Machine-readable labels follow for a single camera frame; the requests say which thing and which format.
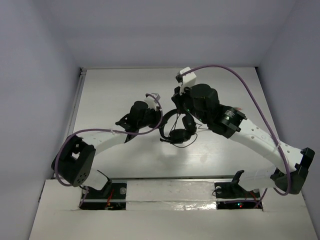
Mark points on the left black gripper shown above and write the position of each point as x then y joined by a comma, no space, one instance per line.
154,118

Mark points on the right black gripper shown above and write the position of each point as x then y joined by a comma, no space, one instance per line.
178,99

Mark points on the black headphones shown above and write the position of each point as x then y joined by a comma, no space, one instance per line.
181,135

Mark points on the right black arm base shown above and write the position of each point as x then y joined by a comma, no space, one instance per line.
230,196

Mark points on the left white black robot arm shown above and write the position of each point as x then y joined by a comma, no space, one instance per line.
73,163

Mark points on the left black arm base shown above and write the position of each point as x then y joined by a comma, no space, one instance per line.
114,200

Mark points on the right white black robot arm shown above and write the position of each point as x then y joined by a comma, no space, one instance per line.
290,165

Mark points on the silver tape covered panel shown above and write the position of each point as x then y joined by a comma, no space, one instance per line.
170,195

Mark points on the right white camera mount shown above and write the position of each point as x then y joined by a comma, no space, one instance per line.
187,81

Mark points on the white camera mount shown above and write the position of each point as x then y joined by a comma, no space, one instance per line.
187,81
151,100

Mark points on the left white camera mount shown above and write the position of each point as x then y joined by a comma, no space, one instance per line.
151,100

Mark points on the metal rail at left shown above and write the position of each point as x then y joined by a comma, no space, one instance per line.
76,101

